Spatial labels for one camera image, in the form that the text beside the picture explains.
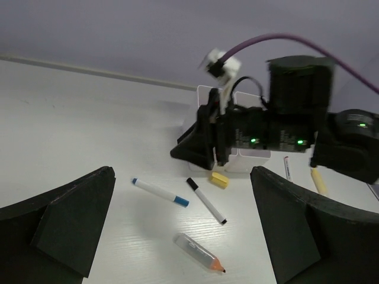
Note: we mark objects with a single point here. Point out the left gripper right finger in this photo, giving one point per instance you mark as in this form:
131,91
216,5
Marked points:
312,238

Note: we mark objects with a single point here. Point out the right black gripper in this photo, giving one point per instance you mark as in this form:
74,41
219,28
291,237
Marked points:
196,146

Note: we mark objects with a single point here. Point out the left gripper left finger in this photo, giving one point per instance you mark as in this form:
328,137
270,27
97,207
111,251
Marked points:
53,237

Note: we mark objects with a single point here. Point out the blue capped white marker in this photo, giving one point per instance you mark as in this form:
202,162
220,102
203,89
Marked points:
160,192

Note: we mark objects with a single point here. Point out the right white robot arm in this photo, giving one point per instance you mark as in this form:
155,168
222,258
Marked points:
294,118

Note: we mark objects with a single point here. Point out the yellow eraser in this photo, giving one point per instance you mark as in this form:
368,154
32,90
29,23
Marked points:
219,180

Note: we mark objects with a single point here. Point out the white organizer left column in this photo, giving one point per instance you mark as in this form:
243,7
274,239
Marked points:
221,129

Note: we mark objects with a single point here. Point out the black capped white marker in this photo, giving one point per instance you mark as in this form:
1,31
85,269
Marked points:
212,209

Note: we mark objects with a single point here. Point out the cream glue stick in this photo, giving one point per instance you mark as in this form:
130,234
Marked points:
318,182

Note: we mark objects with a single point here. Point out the red capped white marker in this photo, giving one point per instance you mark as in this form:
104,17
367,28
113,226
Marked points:
287,169

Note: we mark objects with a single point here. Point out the orange tipped clear tube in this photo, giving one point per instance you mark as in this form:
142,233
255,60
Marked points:
198,253

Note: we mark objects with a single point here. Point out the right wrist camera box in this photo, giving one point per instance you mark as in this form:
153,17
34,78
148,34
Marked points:
224,72

